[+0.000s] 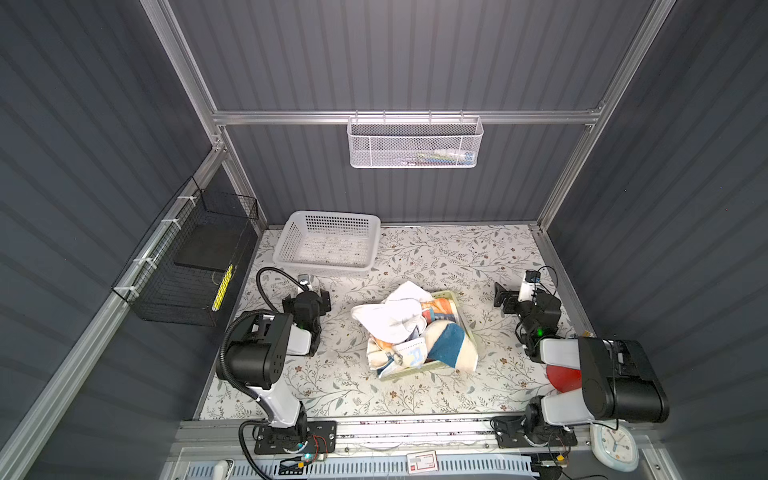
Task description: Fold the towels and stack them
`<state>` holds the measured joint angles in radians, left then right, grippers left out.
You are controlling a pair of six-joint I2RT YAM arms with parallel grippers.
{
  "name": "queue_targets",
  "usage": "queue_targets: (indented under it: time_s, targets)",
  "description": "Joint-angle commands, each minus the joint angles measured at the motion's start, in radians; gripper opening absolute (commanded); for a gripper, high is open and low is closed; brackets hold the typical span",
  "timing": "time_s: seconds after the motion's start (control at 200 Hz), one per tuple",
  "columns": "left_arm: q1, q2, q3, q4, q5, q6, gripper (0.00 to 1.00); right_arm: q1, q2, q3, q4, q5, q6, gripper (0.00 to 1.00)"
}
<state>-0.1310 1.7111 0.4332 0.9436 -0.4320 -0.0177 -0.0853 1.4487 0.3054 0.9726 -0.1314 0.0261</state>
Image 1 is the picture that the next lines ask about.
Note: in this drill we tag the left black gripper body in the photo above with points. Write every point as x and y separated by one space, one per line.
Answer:
289 307

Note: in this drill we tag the white wall clock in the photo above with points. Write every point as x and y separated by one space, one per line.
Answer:
614 447

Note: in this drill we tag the red pen cup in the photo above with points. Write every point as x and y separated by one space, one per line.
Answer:
564 379

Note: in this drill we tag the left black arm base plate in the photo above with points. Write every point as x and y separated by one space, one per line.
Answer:
314 437

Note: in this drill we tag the black pad in basket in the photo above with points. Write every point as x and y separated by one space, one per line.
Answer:
209 248

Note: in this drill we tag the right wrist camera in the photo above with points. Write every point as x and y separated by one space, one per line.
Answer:
530 281

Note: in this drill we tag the white ventilated cable duct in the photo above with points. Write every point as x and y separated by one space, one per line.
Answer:
394 467

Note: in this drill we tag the white terry towel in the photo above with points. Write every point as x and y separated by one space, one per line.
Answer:
398 317

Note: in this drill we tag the white wire wall basket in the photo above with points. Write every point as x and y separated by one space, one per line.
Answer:
416 142

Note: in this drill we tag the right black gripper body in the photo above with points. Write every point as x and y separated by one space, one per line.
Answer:
523 311

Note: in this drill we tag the red white label card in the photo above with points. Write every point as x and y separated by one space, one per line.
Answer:
422 462

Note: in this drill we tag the blue white towel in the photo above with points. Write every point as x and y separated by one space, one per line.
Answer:
448 343

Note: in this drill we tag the black wire wall basket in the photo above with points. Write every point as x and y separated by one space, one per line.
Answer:
157 290

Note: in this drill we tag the white plastic laundry basket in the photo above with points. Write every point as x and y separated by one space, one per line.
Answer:
328 244

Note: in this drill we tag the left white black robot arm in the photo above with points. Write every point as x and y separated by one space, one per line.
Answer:
258 342

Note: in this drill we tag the green plastic towel basket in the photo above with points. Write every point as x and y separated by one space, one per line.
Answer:
410 357

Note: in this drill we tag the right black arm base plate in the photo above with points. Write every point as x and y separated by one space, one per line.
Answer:
516 431

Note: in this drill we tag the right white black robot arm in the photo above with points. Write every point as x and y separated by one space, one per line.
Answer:
618 382

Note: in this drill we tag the orange patterned towel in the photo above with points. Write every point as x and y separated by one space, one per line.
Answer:
440 309

